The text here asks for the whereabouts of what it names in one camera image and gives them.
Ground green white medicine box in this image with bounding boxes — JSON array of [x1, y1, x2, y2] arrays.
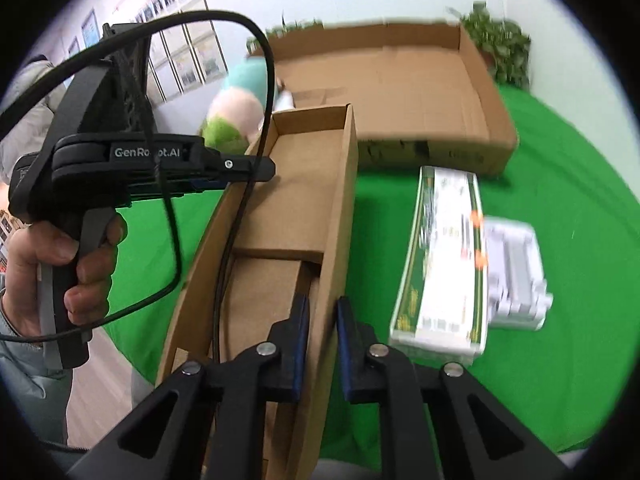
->
[[388, 166, 488, 365]]

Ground white folding phone stand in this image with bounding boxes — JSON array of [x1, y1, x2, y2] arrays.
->
[[485, 217, 553, 332]]

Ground narrow cardboard tray box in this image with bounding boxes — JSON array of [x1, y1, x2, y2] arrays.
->
[[154, 103, 359, 480]]

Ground person's left hand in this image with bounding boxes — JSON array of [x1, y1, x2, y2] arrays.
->
[[0, 211, 129, 338]]

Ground person in beige coat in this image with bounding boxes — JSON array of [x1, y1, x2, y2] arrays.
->
[[0, 54, 66, 187]]

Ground pastel plush toy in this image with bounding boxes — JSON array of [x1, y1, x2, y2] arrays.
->
[[198, 56, 268, 154]]

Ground left potted plant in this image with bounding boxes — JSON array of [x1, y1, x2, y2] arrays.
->
[[245, 20, 323, 55]]

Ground potted plant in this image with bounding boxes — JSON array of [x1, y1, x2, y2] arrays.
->
[[245, 20, 323, 55], [447, 1, 532, 91]]

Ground large flat cardboard box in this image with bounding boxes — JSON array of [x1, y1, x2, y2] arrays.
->
[[269, 22, 518, 176]]

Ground right potted plant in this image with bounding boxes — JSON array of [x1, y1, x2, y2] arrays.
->
[[447, 1, 532, 91]]

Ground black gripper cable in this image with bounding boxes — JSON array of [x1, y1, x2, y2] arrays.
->
[[0, 8, 278, 345]]

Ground blue wall poster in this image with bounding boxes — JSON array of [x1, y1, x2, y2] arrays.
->
[[66, 9, 101, 58]]

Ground framed certificates on wall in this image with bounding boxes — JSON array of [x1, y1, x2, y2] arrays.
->
[[146, 21, 228, 107]]

